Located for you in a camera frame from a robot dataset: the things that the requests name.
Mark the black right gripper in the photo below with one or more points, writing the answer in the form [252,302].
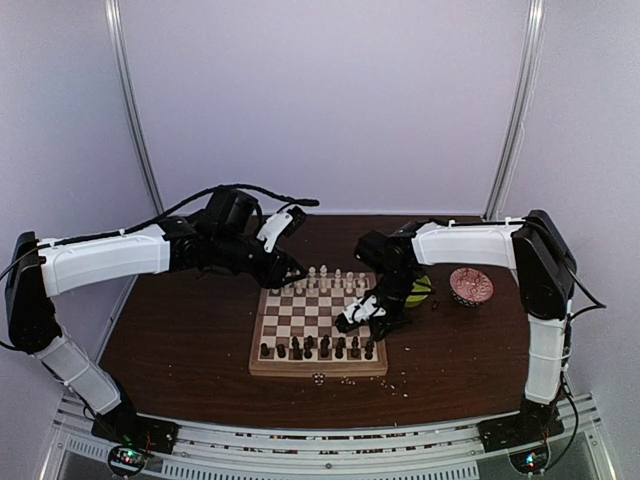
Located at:
[390,323]

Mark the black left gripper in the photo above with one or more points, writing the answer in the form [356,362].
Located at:
[271,276]

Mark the dark bishop chess piece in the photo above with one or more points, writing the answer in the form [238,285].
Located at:
[369,353]

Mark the dark knight chess piece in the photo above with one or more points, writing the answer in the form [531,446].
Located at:
[355,348]

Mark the dark king chess piece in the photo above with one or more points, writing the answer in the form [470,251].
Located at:
[339,348]

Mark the dark queen chess piece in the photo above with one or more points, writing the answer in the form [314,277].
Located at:
[325,348]

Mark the dark rook chess piece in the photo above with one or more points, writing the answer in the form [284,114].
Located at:
[281,351]

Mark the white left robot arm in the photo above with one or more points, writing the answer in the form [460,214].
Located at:
[69,272]

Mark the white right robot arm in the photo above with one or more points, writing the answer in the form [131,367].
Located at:
[531,247]

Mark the row of white chess pieces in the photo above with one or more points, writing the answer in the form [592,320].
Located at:
[322,281]

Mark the wooden chess board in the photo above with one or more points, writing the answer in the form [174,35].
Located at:
[279,319]

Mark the lime green bowl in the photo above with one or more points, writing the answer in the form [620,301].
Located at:
[421,289]

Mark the red patterned bowl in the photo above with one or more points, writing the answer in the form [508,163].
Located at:
[470,287]

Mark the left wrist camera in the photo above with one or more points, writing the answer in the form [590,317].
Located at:
[282,223]

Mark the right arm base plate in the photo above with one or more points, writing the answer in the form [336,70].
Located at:
[512,431]

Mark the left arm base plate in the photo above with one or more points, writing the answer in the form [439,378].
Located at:
[144,433]

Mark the aluminium front frame rail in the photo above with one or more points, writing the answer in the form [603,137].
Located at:
[445,450]

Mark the left aluminium corner post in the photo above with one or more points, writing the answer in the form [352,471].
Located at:
[132,115]

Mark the aluminium corner post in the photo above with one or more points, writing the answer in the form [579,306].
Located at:
[523,95]
[132,115]

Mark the right aluminium corner post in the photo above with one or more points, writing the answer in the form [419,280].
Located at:
[523,95]

